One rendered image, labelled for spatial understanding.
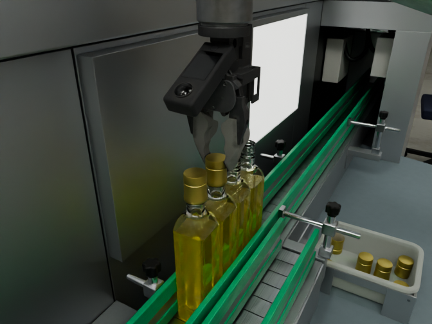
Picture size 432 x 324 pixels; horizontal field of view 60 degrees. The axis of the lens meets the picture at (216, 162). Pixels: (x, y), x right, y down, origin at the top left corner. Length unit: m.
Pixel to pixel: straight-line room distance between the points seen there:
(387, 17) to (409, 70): 0.20
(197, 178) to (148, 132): 0.14
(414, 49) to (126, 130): 1.15
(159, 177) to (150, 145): 0.07
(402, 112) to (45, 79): 1.30
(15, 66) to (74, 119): 0.11
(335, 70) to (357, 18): 0.26
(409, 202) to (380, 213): 0.13
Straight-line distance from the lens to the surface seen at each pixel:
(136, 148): 0.61
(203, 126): 0.56
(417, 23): 1.50
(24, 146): 0.51
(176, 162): 0.71
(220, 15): 0.50
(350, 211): 1.25
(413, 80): 1.53
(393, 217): 1.27
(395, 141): 1.60
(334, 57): 1.68
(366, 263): 0.98
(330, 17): 1.54
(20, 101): 0.50
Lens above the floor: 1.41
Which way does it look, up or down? 27 degrees down
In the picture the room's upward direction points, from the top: straight up
